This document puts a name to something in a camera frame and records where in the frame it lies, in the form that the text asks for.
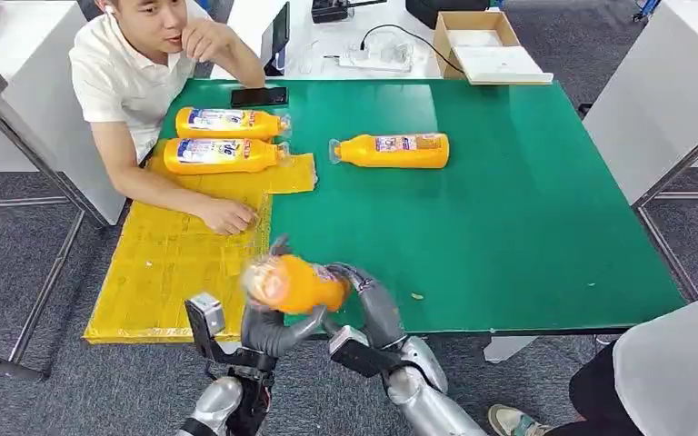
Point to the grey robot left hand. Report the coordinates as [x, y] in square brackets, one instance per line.
[271, 331]

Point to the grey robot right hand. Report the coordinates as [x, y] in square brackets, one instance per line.
[382, 313]

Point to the orange drink bottle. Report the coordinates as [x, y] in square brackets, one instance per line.
[298, 286]
[397, 150]
[222, 155]
[228, 123]

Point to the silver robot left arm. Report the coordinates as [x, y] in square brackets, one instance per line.
[222, 403]

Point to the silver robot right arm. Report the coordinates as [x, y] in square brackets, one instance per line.
[427, 397]

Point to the large yellow sheet stack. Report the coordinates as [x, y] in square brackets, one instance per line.
[174, 265]

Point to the small yellow plastic sheet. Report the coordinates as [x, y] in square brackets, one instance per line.
[295, 177]

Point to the green table mat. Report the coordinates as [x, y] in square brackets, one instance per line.
[505, 210]

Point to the black smartphone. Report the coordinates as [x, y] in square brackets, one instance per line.
[259, 96]

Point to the white power strip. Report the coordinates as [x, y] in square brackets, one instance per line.
[376, 59]

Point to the flat white box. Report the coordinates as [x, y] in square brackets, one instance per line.
[502, 65]

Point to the seated person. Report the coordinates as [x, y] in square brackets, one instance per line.
[120, 78]

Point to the black tablet on stand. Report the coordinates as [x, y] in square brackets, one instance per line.
[277, 36]

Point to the standing person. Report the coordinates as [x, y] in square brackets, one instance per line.
[674, 373]

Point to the open cardboard box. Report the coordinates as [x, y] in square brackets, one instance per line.
[472, 25]

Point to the black radio device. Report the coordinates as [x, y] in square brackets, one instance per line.
[331, 9]

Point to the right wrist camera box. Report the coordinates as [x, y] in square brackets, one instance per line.
[358, 352]

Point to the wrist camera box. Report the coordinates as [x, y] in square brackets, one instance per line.
[204, 319]
[358, 352]

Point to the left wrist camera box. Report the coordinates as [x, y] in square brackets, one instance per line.
[204, 319]

